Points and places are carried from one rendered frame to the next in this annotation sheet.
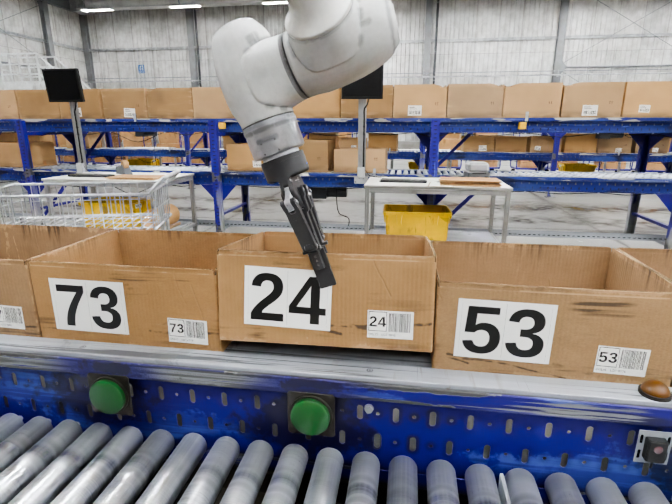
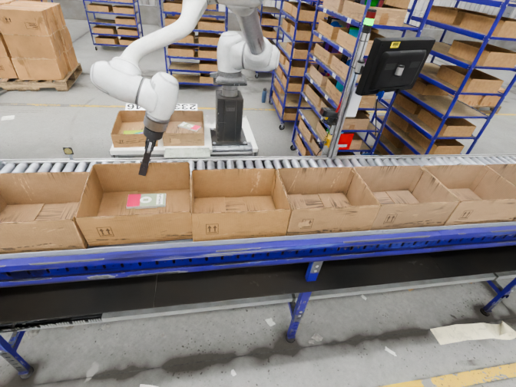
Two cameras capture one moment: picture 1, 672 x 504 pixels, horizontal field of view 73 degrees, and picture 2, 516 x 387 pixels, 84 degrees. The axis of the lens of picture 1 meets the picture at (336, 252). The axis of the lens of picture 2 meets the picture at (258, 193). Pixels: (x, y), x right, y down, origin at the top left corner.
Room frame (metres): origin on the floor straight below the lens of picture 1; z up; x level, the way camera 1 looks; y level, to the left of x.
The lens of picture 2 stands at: (1.88, 0.10, 1.79)
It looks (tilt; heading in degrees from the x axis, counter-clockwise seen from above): 39 degrees down; 157
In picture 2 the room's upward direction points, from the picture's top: 7 degrees clockwise
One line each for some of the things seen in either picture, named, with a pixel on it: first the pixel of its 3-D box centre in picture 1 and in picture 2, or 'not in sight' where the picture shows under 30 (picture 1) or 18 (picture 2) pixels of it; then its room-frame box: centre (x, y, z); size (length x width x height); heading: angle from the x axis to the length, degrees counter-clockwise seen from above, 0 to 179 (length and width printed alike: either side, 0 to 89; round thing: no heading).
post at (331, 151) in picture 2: not in sight; (343, 108); (0.36, 1.26, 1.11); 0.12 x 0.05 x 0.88; 81
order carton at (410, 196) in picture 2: not in sight; (396, 196); (1.09, 1.17, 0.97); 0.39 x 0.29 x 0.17; 81
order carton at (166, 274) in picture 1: (162, 282); (237, 203); (0.96, 0.39, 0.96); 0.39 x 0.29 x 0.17; 81
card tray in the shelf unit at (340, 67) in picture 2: not in sight; (356, 68); (-0.22, 1.73, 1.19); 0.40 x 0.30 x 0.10; 171
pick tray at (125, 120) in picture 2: not in sight; (137, 127); (-0.17, -0.03, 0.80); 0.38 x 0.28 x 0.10; 174
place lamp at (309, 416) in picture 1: (309, 418); not in sight; (0.69, 0.05, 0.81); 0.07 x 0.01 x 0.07; 81
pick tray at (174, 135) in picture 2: not in sight; (184, 127); (-0.14, 0.29, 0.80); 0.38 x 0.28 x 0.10; 171
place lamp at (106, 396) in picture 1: (106, 397); not in sight; (0.75, 0.43, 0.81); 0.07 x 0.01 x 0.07; 81
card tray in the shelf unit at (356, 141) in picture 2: not in sight; (338, 134); (-0.22, 1.73, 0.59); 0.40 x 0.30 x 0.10; 169
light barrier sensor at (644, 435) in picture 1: (655, 452); not in sight; (0.61, -0.51, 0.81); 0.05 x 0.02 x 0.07; 81
